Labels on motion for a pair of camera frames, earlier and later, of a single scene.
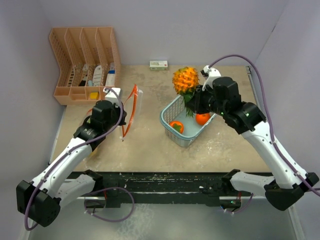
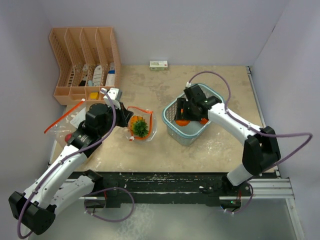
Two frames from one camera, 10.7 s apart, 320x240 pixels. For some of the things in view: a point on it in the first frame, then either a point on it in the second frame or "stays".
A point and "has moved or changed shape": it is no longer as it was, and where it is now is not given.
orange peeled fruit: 185,80 to 139,126
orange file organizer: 89,62 stays
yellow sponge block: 94,95 stays
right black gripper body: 219,106 to 189,112
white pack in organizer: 97,76 stays
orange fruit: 178,125 to 182,122
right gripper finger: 199,102 to 180,108
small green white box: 158,65 stays
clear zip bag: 131,111 to 142,126
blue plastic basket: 175,111 stays
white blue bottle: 110,80 stays
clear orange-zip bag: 88,114 has moved or changed shape
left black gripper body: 115,116 stays
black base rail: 129,189 stays
